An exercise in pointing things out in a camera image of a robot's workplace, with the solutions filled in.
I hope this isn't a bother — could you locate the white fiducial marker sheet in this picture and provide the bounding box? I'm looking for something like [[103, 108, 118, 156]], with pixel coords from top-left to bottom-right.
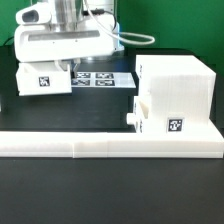
[[71, 72, 136, 88]]

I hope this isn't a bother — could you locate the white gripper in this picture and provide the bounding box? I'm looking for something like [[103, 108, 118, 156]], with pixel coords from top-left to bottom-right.
[[14, 25, 117, 74]]

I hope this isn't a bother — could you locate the white front drawer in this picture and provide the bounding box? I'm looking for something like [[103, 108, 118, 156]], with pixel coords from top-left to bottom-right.
[[126, 96, 149, 133]]

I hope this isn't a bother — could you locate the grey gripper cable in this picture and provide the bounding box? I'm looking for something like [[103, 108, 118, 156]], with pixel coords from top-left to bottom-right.
[[83, 0, 156, 47]]

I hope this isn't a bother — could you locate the white drawer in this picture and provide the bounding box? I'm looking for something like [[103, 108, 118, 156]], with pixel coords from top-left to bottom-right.
[[126, 96, 149, 133], [16, 62, 72, 96]]

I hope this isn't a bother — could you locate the white L-shaped fence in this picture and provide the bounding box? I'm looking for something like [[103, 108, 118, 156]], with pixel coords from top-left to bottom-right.
[[0, 124, 224, 158]]

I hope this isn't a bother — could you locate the white drawer cabinet box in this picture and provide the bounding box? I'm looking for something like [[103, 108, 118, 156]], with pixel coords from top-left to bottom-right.
[[135, 55, 216, 134]]

